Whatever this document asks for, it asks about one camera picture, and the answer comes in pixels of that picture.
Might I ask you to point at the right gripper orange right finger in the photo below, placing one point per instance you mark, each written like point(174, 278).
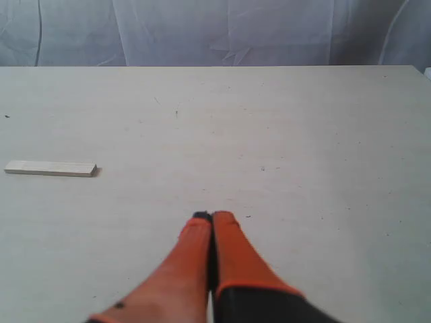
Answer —
point(248, 290)

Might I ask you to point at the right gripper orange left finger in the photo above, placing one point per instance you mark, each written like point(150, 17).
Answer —
point(177, 291)

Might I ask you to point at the plain wood stick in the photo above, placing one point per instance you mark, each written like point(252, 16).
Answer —
point(48, 168)

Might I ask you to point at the white backdrop cloth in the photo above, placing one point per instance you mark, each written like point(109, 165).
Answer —
point(215, 33)

